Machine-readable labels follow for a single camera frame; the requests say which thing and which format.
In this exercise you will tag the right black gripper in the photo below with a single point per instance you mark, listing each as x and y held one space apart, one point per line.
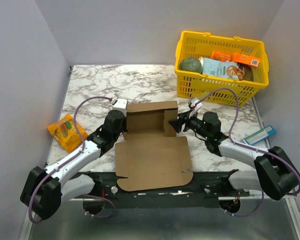
185 122

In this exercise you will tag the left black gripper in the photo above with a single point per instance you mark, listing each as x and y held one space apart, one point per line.
124 129

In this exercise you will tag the brown cardboard box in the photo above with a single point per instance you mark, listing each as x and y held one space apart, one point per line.
152 156

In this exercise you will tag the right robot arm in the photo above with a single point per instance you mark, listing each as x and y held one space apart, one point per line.
274 174

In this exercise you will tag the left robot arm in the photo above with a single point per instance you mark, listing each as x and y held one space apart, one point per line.
46 188

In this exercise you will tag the orange snack box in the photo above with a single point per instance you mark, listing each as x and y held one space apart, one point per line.
221 57

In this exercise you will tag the orange candy bag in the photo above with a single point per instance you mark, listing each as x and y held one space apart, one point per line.
65 133

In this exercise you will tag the green round melon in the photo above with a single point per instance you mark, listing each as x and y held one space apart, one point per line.
191 64

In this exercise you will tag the light blue chips bag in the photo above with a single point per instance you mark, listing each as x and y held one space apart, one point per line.
226 70

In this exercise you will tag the yellow plastic basket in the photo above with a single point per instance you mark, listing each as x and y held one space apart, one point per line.
201 45

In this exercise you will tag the orange juice carton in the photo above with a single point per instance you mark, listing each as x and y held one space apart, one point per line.
246 59

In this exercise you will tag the blue small packet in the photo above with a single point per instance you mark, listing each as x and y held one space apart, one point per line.
260 135

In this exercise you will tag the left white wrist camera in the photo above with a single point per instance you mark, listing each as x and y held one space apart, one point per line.
120 104

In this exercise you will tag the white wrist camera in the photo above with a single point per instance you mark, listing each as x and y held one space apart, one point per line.
195 104
120 104

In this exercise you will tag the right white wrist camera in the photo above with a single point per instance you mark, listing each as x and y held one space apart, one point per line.
195 104

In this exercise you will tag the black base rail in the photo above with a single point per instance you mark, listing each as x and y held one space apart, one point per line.
206 189

